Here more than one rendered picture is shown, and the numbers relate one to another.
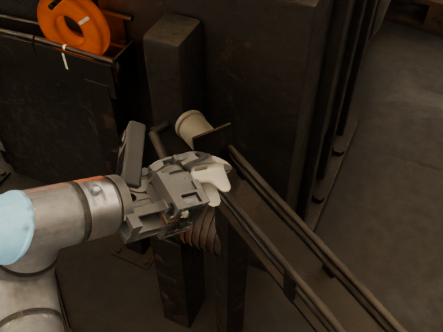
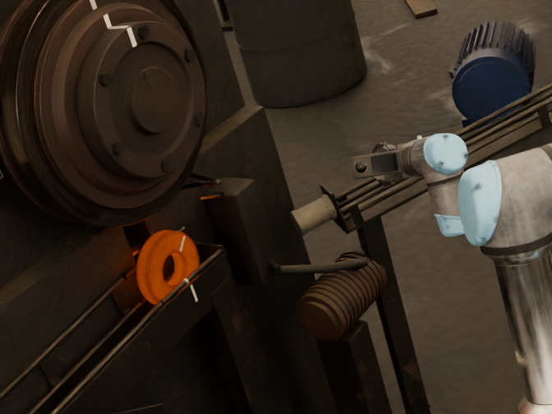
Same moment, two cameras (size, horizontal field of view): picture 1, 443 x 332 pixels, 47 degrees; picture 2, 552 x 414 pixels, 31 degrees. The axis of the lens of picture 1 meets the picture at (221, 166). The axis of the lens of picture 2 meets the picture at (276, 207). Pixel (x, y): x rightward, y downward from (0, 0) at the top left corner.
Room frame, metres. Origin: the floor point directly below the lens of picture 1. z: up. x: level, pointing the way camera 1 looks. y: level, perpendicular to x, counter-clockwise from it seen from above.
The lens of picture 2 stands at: (0.10, 1.93, 1.67)
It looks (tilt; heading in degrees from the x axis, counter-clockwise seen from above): 26 degrees down; 289
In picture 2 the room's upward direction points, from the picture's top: 17 degrees counter-clockwise
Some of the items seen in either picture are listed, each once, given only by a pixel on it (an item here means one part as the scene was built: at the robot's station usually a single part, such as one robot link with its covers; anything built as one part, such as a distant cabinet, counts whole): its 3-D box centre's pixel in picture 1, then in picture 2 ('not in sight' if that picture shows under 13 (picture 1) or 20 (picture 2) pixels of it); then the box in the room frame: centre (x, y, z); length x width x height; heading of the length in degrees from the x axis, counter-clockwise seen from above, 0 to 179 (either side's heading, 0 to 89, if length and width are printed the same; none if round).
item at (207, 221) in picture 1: (194, 263); (362, 364); (0.64, 0.06, 0.27); 0.22 x 0.13 x 0.53; 65
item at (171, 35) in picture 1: (177, 78); (242, 232); (0.81, 0.09, 0.68); 0.11 x 0.08 x 0.24; 155
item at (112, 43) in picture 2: not in sight; (146, 100); (0.81, 0.35, 1.11); 0.28 x 0.06 x 0.28; 65
